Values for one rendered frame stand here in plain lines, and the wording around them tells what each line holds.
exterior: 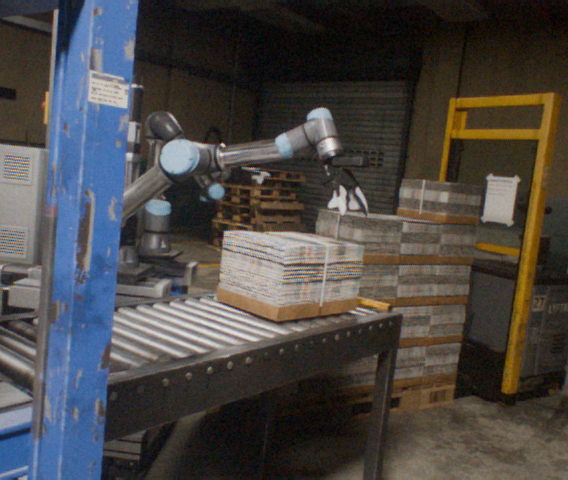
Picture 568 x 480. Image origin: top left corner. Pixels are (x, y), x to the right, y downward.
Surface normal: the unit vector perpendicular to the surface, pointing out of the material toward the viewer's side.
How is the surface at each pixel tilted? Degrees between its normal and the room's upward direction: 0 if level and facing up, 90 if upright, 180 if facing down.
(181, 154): 85
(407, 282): 89
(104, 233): 90
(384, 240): 90
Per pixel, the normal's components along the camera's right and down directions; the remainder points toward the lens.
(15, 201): -0.07, 0.10
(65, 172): -0.62, 0.02
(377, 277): 0.56, 0.14
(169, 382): 0.78, 0.15
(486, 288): -0.83, -0.03
